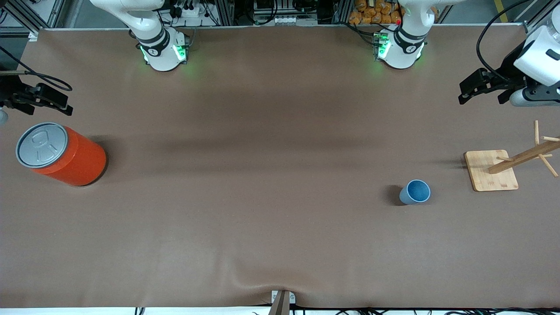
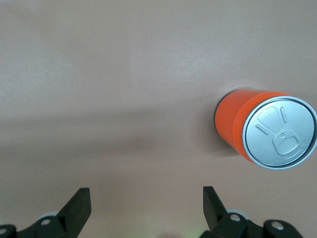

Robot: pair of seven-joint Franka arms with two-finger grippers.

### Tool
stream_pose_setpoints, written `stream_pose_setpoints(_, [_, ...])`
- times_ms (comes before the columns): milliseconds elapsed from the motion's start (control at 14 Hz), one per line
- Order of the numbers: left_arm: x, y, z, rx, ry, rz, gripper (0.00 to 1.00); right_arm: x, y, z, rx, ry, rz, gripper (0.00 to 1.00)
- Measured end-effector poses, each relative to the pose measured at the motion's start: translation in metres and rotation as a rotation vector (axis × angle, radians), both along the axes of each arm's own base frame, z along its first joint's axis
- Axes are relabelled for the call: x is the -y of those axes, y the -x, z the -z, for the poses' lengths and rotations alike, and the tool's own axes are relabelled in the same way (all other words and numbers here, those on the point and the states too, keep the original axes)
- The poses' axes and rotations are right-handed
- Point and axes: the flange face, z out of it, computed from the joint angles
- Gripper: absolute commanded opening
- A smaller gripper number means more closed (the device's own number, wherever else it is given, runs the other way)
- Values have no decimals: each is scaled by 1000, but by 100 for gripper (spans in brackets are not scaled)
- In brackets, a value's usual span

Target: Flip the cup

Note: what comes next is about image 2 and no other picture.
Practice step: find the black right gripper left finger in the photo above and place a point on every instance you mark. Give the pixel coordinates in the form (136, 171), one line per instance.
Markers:
(71, 215)

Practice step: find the brown table cover mat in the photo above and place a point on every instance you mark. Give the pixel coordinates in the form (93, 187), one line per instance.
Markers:
(99, 74)

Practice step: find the orange can with silver lid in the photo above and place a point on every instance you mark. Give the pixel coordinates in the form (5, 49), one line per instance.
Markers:
(230, 119)

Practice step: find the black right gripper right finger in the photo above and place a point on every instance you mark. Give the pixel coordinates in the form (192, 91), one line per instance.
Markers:
(218, 220)

